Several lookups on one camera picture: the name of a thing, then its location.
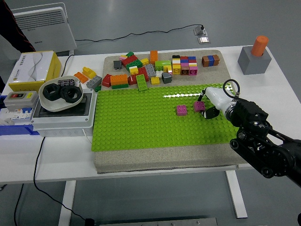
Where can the red blue pink brown stack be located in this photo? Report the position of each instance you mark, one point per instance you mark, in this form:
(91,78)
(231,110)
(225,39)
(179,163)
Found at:
(184,66)

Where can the yellow stepped brick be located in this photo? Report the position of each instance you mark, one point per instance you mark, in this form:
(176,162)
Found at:
(89,71)

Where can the white right table leg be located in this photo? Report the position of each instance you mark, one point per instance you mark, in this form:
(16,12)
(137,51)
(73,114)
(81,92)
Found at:
(236,195)

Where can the orange cylinder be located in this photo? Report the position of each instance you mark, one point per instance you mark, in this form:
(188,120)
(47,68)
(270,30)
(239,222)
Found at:
(259,46)

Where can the magenta square toy brick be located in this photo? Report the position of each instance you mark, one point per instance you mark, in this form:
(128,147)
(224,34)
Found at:
(199,106)
(181,110)

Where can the light grey long brick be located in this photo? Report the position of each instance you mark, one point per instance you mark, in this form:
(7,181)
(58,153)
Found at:
(150,70)

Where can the silver floor socket plate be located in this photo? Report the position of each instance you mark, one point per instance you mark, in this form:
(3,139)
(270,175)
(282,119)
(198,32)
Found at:
(204,40)

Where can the pink white brick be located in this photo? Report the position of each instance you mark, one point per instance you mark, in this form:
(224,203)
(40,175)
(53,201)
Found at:
(123,57)

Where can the small black circuit module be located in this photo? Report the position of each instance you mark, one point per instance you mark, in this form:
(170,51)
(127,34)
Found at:
(66,82)

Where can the black white yellow brick stack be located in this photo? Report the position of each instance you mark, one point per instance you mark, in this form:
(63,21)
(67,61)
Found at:
(176,66)

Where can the yellow white tissue box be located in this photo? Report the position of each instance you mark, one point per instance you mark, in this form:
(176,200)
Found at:
(35,68)

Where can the grey-brown table mat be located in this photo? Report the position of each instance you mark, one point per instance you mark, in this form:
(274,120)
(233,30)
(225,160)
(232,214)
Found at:
(164,160)

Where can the red studded brick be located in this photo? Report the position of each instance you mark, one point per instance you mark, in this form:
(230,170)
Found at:
(143,70)

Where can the small dark green brick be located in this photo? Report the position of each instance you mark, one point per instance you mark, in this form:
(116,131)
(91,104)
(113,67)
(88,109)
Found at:
(129,54)

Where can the lime green flat brick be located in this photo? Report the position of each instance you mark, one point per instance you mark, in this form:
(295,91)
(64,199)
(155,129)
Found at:
(142,82)

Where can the grey push-button switch box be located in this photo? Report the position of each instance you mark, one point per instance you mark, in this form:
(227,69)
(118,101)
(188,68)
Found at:
(20,99)

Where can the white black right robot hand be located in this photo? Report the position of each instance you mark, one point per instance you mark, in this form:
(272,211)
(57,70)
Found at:
(217,97)

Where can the grey electrical junction box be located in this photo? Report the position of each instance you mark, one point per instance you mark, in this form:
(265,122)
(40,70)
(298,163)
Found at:
(63,122)

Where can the small white brick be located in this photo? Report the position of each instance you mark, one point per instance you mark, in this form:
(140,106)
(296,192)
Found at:
(159,74)

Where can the large red brick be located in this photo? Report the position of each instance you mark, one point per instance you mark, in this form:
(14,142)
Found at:
(129,60)

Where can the red slope brick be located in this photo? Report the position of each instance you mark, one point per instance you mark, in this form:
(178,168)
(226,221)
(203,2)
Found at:
(106,80)

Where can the large lime green brick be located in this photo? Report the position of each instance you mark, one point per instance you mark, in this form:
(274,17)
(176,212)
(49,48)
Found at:
(162,64)

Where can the tiny dark green brick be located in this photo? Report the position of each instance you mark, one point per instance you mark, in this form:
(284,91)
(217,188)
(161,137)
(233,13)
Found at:
(97,88)

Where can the orange flat brick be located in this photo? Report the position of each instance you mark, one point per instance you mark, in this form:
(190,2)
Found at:
(80,77)

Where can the blue red white magenta stack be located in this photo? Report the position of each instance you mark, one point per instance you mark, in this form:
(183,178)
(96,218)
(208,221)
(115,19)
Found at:
(192,66)

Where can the yellow brick with print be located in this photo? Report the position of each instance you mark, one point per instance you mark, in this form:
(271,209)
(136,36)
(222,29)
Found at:
(168,69)

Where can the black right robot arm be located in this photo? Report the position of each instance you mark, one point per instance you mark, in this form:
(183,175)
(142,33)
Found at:
(258,136)

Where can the dark green flat brick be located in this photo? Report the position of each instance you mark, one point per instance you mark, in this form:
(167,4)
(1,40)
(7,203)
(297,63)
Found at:
(120,86)

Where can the brown blue brick row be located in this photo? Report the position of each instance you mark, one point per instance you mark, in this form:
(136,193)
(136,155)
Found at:
(210,60)

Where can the white panel heater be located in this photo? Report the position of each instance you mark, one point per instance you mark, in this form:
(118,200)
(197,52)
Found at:
(49,28)

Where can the white table leg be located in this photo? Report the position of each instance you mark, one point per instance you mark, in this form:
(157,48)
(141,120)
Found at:
(67,202)
(236,195)

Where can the white blue circuit breaker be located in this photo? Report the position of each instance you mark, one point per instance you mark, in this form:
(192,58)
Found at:
(16,115)

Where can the grey metal base plate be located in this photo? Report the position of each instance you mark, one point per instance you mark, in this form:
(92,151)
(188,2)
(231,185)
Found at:
(160,222)

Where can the green studded baseplate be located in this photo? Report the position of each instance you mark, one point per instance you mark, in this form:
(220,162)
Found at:
(141,122)

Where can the white bowl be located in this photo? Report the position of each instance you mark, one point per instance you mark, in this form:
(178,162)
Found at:
(56,106)

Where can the white left table leg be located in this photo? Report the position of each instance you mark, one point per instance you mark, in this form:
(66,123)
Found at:
(67,202)

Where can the large black hex nut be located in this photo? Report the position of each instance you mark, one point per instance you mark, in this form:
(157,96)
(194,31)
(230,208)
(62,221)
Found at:
(47,93)
(64,95)

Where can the orange long brick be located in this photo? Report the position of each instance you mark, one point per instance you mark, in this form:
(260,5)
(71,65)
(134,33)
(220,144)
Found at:
(119,79)

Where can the tall orange brick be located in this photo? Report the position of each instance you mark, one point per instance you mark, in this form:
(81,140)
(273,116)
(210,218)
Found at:
(154,57)

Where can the floor socket with plug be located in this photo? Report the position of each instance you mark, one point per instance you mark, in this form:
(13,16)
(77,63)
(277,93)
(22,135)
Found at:
(200,30)

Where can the dark green studded brick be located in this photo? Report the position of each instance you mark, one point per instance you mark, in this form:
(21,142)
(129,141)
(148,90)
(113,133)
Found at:
(134,64)

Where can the dark grey slope brick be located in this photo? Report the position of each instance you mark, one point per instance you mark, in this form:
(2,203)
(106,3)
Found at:
(166,78)

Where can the grey block holder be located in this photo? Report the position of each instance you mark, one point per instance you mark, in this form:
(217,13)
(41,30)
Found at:
(254,64)

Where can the small yellow square brick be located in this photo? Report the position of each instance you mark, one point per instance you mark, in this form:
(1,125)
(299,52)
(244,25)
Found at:
(155,81)

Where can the blue plastic bin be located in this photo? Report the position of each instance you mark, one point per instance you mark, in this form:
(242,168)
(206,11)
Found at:
(14,130)

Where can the black plug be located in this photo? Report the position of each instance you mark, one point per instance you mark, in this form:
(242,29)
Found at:
(89,222)

